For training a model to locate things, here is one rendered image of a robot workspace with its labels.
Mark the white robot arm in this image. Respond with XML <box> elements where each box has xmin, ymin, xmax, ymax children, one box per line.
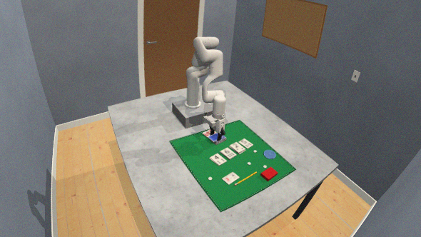
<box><xmin>185</xmin><ymin>37</ymin><xmax>226</xmax><ymax>127</ymax></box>

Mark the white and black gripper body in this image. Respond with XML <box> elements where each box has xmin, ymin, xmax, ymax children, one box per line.
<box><xmin>210</xmin><ymin>118</ymin><xmax>225</xmax><ymax>133</ymax></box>

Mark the red flat block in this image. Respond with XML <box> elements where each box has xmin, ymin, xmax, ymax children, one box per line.
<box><xmin>261</xmin><ymin>167</ymin><xmax>278</xmax><ymax>181</ymax></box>

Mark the blue flat disc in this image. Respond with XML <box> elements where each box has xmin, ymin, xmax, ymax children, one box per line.
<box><xmin>264</xmin><ymin>150</ymin><xmax>276</xmax><ymax>159</ymax></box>

